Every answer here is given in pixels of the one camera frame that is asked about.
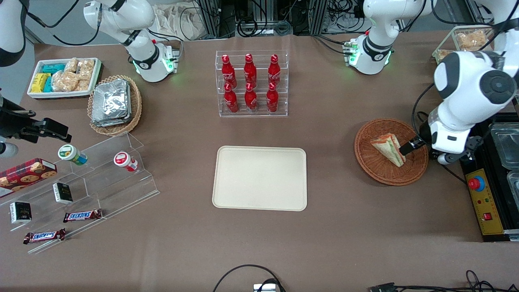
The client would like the white rectangular snack bin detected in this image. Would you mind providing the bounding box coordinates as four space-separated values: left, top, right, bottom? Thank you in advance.
27 58 103 99

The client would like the triangular sandwich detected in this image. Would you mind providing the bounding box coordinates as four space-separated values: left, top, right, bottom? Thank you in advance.
370 133 407 167

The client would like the red cookie box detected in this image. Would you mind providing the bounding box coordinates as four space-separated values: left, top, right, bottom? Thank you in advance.
0 158 58 198

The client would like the snickers chocolate bar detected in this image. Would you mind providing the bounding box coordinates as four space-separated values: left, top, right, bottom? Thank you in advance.
63 209 103 223
23 228 66 245

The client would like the red cola bottle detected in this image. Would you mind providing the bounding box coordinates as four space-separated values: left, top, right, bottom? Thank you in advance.
221 55 237 88
223 83 239 114
268 54 281 86
266 83 279 113
244 83 258 112
244 54 257 86

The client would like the black machine with yellow panel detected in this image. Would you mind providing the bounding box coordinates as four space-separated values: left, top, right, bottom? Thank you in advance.
462 114 519 243

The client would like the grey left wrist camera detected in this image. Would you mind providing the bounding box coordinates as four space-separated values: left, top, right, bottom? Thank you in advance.
437 136 484 165

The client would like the clear acrylic bottle rack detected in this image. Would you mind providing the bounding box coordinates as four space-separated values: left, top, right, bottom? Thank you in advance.
215 50 289 118

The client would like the light oval wicker basket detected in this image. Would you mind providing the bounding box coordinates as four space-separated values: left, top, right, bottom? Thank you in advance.
87 75 142 136

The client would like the white wire rack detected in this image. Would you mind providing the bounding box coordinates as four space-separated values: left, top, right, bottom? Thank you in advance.
432 25 500 65

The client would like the stack of foil containers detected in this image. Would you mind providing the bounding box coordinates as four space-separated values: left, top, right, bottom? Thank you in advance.
91 79 133 128

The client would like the green lid cup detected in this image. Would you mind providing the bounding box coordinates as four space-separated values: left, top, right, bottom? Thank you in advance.
58 144 88 166

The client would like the clear acrylic stepped display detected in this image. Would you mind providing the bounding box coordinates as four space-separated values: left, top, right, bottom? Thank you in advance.
0 132 160 255

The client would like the yellow snack packet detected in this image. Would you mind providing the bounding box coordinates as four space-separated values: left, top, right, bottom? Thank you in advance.
31 73 51 93

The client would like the red lid cup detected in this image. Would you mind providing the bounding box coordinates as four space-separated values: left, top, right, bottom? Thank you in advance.
113 151 139 172

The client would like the clear plastic container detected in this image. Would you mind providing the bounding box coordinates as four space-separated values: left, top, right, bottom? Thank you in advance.
489 122 519 170
506 170 519 200

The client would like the black looped cable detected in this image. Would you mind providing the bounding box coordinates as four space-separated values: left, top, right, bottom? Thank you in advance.
212 264 287 292

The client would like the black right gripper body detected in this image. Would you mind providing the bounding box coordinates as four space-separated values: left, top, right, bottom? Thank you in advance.
0 97 40 143

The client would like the round brown wicker basket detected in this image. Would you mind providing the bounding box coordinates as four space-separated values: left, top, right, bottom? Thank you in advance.
354 118 429 187

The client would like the white plastic bag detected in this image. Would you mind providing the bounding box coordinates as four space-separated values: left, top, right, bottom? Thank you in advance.
153 3 212 41

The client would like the black cable with connector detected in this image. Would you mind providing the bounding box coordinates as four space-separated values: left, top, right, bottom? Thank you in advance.
368 270 519 292

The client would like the small black box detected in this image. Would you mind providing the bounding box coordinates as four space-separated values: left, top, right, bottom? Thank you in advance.
53 182 74 204
9 202 32 224

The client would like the cream rectangular tray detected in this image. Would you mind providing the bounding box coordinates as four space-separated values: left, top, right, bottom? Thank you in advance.
212 146 308 212

